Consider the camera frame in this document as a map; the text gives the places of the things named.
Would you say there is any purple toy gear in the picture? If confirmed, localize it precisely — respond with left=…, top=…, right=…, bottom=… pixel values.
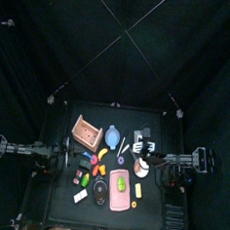
left=116, top=154, right=126, bottom=166

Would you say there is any yellow toy corn block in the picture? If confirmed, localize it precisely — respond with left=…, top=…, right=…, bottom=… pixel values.
left=133, top=182, right=144, bottom=200

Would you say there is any white toy knife broad blade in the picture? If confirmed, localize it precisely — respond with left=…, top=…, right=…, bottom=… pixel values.
left=120, top=142, right=133, bottom=156

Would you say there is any glass pot lid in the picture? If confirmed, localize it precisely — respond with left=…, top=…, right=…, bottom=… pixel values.
left=92, top=182, right=108, bottom=201

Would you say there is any blue toy piece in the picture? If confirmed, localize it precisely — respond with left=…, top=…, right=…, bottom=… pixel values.
left=81, top=150, right=95, bottom=160

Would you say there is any red pink toy block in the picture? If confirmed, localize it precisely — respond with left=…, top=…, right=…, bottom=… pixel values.
left=71, top=169, right=84, bottom=186

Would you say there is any thin diagonal cord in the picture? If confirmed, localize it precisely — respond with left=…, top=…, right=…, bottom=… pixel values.
left=51, top=0, right=172, bottom=105
left=81, top=0, right=188, bottom=110

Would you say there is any brown toy egg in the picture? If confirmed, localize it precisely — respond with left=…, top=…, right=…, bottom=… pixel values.
left=133, top=160, right=142, bottom=174

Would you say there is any light wooden crate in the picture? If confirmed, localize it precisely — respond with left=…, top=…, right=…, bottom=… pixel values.
left=69, top=114, right=106, bottom=154

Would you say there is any light blue toy pot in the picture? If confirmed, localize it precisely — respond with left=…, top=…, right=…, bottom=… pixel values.
left=102, top=124, right=123, bottom=152

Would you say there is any pink tray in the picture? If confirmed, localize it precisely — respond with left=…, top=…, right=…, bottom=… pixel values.
left=106, top=168, right=134, bottom=213

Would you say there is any black toy pot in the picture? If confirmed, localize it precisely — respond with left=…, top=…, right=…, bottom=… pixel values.
left=91, top=177, right=110, bottom=208

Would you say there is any pink toy ring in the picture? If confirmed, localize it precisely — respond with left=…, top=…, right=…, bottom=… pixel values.
left=89, top=153, right=100, bottom=167

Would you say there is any orange toy carrot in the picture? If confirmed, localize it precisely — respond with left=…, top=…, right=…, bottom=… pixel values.
left=91, top=163, right=100, bottom=178

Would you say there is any white toy box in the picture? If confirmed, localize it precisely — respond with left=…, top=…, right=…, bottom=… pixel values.
left=72, top=187, right=90, bottom=205

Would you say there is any white toy frying pan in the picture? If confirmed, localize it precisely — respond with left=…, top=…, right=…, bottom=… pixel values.
left=128, top=149, right=152, bottom=179

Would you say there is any green yellow toy vegetable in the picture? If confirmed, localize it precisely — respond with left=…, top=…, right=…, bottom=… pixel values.
left=80, top=172, right=92, bottom=189

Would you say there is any white toy knife thin blade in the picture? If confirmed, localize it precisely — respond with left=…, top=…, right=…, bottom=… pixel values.
left=116, top=129, right=130, bottom=159

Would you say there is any white corner clamp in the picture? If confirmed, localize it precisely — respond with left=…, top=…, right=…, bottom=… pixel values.
left=46, top=94, right=56, bottom=105
left=175, top=108, right=185, bottom=119
left=0, top=17, right=17, bottom=28

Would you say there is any yellow toy banana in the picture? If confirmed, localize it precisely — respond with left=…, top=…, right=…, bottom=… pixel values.
left=96, top=146, right=109, bottom=163

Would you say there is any green toy lime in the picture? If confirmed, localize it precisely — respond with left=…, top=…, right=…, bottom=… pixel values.
left=116, top=175, right=128, bottom=193

